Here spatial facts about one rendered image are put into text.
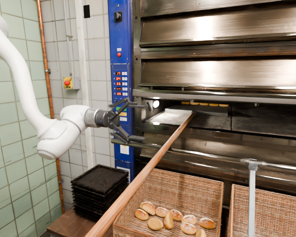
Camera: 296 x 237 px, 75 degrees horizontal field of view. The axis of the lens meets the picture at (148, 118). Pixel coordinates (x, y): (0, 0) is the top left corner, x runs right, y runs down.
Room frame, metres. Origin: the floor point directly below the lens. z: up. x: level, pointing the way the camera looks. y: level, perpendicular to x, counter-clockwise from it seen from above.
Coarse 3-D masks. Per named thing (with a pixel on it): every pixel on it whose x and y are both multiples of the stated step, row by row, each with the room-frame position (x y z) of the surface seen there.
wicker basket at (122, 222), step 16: (160, 176) 1.26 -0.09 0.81; (176, 176) 1.23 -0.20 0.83; (192, 176) 1.18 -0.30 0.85; (144, 192) 1.27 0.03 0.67; (176, 192) 1.20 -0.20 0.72; (192, 192) 1.16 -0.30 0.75; (128, 208) 1.05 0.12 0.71; (176, 208) 1.16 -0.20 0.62; (208, 208) 1.10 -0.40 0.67; (128, 224) 1.05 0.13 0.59; (144, 224) 1.05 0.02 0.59; (176, 224) 1.05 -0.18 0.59
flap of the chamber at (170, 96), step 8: (144, 96) 1.21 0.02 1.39; (152, 96) 1.18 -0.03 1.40; (160, 96) 1.16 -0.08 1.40; (168, 96) 1.14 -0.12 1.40; (176, 96) 1.12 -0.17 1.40; (184, 96) 1.11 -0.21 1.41; (192, 96) 1.09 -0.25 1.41; (200, 96) 1.07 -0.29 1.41; (208, 96) 1.06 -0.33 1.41; (216, 96) 1.04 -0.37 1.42; (224, 96) 1.02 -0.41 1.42; (232, 96) 1.01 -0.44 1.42; (264, 104) 1.09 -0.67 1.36; (272, 104) 1.04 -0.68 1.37; (280, 104) 0.98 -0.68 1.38; (288, 104) 0.94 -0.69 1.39
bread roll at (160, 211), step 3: (159, 207) 1.14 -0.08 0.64; (162, 207) 1.14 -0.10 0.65; (156, 210) 1.13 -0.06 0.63; (159, 210) 1.12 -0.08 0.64; (162, 210) 1.12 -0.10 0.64; (165, 210) 1.12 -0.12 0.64; (156, 213) 1.12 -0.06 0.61; (159, 213) 1.11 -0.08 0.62; (162, 213) 1.10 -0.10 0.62; (165, 213) 1.10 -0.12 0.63; (168, 213) 1.11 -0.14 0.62; (159, 216) 1.11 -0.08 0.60; (162, 216) 1.10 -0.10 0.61
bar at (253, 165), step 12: (120, 144) 1.02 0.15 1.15; (132, 144) 0.98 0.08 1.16; (144, 144) 0.96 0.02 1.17; (192, 156) 0.86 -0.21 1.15; (204, 156) 0.83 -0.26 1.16; (216, 156) 0.82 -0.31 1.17; (228, 156) 0.81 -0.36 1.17; (252, 168) 0.75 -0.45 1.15; (264, 168) 0.75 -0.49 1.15; (276, 168) 0.72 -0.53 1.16; (288, 168) 0.71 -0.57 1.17; (252, 180) 0.72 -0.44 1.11; (252, 192) 0.69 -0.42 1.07; (252, 204) 0.66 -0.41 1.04; (252, 216) 0.63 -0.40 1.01; (252, 228) 0.60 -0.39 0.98
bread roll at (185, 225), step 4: (184, 224) 0.99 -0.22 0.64; (188, 224) 0.99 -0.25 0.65; (192, 224) 0.99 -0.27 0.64; (180, 228) 1.00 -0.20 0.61; (184, 228) 0.98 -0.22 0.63; (188, 228) 0.97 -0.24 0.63; (192, 228) 0.97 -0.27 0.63; (184, 232) 0.97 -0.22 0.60; (188, 232) 0.96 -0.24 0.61; (192, 232) 0.96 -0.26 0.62
